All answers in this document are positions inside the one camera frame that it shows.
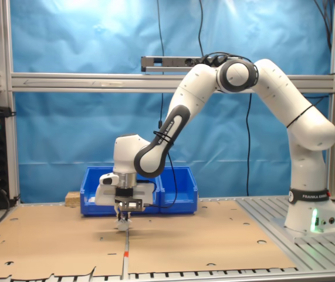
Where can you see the horizontal aluminium beam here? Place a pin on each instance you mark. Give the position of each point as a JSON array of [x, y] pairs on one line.
[[96, 82]]

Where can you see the white printed cotton packet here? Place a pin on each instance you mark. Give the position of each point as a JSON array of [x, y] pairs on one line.
[[123, 225]]

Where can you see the brown cardboard sheet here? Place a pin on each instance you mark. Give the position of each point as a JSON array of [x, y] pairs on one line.
[[52, 243], [199, 243]]

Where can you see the chipboard block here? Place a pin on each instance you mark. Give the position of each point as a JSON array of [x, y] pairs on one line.
[[72, 199]]

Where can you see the blue bin holding tubes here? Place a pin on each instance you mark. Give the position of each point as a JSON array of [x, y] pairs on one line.
[[86, 210]]

